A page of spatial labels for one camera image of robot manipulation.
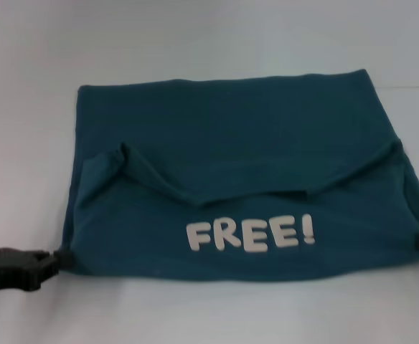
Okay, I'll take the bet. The teal blue t-shirt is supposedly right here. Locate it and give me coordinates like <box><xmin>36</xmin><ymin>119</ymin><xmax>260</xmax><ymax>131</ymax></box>
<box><xmin>60</xmin><ymin>67</ymin><xmax>419</xmax><ymax>290</ymax></box>

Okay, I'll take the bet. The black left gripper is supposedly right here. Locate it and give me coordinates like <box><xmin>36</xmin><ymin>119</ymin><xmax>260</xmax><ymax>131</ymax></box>
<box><xmin>0</xmin><ymin>247</ymin><xmax>72</xmax><ymax>295</ymax></box>

